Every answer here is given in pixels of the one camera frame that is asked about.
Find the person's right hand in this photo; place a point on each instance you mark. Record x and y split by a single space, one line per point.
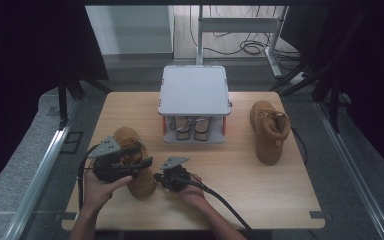
193 195

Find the dark curtain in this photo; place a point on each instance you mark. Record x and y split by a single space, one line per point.
20 66
373 66

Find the tan suede boot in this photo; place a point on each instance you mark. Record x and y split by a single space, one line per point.
140 183
270 133

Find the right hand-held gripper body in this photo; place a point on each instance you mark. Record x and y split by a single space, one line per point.
176 178

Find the white panel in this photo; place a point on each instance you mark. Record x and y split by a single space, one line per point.
130 30

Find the person's left hand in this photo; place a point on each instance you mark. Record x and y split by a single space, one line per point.
98 193

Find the black metal stand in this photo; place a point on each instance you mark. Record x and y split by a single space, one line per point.
62 100
334 106

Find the metal rail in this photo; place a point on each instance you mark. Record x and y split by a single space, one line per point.
36 176
353 173

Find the white power strip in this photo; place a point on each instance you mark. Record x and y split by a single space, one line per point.
297 78

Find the white desk frame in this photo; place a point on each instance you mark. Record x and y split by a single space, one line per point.
236 25

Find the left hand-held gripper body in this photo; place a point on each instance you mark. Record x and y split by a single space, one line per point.
108 168

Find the grey two-tier shoe rack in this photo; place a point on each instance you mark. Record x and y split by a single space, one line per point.
195 90

